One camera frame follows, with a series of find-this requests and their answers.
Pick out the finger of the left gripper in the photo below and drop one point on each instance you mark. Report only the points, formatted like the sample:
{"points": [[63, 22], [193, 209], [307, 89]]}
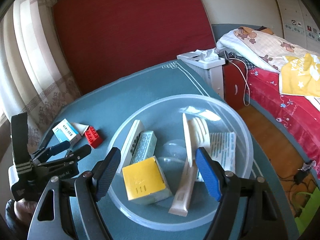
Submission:
{"points": [[79, 154], [45, 153]]}

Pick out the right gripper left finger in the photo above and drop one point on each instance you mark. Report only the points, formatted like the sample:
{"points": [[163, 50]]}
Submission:
{"points": [[53, 217]]}

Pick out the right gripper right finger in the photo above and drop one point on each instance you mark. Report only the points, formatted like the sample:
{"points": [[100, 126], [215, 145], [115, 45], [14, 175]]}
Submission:
{"points": [[262, 216]]}

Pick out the red toy brick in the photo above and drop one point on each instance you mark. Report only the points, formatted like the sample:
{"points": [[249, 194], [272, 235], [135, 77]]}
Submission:
{"points": [[93, 137]]}

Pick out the white tube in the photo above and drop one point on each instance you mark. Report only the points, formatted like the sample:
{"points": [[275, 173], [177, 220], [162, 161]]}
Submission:
{"points": [[81, 128]]}

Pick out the white blue medicine box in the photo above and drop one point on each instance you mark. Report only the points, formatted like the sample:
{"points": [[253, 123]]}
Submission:
{"points": [[64, 131]]}

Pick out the white remote control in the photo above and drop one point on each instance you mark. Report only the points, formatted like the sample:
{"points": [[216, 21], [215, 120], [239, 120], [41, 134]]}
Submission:
{"points": [[130, 143]]}

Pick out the small pale green box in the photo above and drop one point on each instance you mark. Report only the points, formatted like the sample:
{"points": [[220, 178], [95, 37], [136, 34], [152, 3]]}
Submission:
{"points": [[145, 147]]}

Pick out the beige cream tube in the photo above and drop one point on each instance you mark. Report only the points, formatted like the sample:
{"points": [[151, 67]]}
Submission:
{"points": [[180, 204]]}

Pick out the white yellow medicine box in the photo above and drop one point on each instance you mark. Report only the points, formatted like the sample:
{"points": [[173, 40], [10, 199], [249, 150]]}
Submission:
{"points": [[145, 182]]}

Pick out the white round jar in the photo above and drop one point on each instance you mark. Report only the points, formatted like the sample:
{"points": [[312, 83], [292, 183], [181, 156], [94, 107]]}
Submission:
{"points": [[199, 133]]}

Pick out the left hand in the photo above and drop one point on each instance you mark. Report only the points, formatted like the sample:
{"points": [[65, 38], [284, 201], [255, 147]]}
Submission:
{"points": [[24, 211]]}

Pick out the green plastic stool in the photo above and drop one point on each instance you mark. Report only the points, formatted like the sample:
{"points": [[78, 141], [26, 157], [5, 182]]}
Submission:
{"points": [[308, 211]]}

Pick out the printed paper leaflet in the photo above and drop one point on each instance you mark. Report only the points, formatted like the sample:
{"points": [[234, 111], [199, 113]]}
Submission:
{"points": [[220, 147]]}

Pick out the patterned beige curtain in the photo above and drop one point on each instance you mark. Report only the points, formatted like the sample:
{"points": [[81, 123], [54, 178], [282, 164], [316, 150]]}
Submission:
{"points": [[35, 78]]}

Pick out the clear plastic bowl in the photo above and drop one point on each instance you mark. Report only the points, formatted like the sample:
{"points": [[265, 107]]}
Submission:
{"points": [[180, 159]]}

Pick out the red bed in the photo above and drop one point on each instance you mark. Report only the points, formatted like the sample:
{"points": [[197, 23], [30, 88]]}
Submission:
{"points": [[295, 116]]}

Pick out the red upright mattress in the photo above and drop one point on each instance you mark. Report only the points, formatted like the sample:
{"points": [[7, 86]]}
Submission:
{"points": [[104, 40]]}

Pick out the red bedside cabinet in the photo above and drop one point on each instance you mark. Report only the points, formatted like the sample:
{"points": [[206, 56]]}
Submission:
{"points": [[234, 81]]}

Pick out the white air purifier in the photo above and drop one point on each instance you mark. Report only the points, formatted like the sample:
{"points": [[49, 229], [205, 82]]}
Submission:
{"points": [[211, 72]]}

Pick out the yellow blanket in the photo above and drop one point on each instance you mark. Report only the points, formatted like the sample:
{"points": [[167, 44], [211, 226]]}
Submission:
{"points": [[300, 76]]}

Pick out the white tissue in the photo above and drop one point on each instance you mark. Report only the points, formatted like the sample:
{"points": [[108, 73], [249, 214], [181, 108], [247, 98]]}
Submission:
{"points": [[208, 55]]}

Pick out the floral white quilt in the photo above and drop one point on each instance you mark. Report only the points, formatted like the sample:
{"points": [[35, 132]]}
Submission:
{"points": [[262, 48]]}

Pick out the white wardrobe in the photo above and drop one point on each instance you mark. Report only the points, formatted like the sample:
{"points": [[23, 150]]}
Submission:
{"points": [[298, 25]]}

